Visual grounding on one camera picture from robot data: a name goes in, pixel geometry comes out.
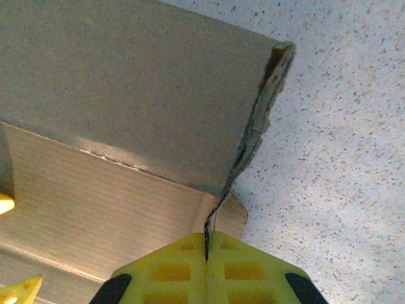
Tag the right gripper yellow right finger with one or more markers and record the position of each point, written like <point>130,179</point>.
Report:
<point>246,275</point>

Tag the brown cardboard paper box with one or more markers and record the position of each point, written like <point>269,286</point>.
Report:
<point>126,95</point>

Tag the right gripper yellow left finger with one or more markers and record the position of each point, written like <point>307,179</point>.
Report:
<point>171,275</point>

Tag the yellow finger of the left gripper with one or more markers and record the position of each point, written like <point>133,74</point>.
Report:
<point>6,204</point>
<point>19,291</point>

